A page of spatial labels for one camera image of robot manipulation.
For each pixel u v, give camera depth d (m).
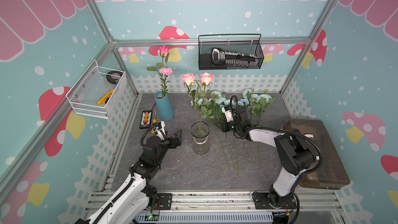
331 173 0.71
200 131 0.81
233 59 0.88
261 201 0.74
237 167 0.85
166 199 0.74
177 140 0.71
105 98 0.72
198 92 0.74
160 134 0.65
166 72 0.83
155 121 1.05
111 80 0.80
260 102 1.08
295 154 0.49
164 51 0.82
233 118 0.85
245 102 1.09
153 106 1.11
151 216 0.72
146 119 1.03
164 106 0.94
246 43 0.92
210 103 1.09
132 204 0.57
